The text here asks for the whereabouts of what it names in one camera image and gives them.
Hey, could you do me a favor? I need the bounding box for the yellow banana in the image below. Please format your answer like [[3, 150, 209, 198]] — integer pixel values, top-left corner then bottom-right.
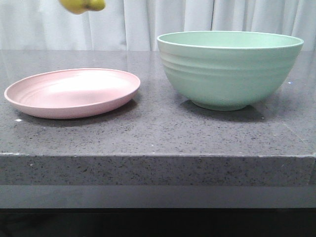
[[59, 0, 106, 15]]

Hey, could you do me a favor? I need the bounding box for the green ribbed bowl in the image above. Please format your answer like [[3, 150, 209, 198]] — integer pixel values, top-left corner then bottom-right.
[[157, 31, 304, 111]]

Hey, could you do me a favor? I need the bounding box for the pink plate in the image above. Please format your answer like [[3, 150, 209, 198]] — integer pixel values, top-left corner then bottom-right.
[[4, 68, 140, 119]]

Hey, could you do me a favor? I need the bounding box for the white curtain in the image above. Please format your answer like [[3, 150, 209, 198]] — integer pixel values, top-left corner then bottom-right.
[[0, 0, 316, 51]]

